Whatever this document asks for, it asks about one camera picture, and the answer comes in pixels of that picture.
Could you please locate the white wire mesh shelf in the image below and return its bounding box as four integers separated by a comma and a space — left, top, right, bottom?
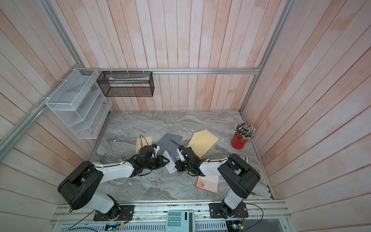
46, 69, 112, 139

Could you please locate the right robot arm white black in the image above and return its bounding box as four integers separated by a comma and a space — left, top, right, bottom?
175, 146, 261, 219

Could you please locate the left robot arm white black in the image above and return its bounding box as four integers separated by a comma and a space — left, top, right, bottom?
58, 144, 171, 220

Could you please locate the red bordered card right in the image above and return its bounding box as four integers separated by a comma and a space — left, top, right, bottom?
195, 175, 219, 194

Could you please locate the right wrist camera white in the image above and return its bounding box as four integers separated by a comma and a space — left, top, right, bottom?
176, 146, 185, 162

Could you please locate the blue bordered letter paper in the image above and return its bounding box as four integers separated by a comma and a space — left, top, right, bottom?
162, 150, 177, 174

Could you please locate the black mesh basket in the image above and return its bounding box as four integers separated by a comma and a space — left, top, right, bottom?
97, 71, 155, 97

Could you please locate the red pencil cup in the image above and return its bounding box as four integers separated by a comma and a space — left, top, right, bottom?
231, 134, 248, 149

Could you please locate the grey envelope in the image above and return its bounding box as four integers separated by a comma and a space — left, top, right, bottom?
156, 133, 183, 158

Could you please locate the teal calculator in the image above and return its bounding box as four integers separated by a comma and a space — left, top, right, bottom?
165, 210, 196, 232

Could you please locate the bundle of pencils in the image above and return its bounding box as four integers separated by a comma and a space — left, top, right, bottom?
235, 121, 256, 140

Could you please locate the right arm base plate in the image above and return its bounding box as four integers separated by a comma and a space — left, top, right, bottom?
209, 202, 248, 219

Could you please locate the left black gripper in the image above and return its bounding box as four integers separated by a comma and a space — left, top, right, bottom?
143, 155, 171, 171

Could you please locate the yellow envelope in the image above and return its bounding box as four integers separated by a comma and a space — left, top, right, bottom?
136, 136, 152, 152
188, 130, 219, 158

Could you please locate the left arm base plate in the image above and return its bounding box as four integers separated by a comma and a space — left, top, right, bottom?
93, 205, 135, 221

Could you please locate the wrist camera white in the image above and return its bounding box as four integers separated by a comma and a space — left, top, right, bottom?
176, 146, 185, 162
152, 144, 160, 158

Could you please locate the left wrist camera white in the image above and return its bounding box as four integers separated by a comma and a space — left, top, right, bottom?
152, 144, 160, 158

